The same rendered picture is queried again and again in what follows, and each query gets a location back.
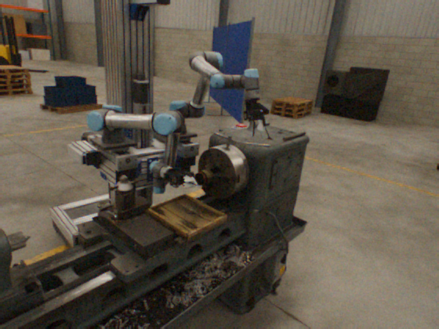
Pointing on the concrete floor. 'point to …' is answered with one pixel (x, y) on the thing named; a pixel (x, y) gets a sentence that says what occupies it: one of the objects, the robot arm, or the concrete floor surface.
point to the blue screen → (232, 65)
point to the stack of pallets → (8, 77)
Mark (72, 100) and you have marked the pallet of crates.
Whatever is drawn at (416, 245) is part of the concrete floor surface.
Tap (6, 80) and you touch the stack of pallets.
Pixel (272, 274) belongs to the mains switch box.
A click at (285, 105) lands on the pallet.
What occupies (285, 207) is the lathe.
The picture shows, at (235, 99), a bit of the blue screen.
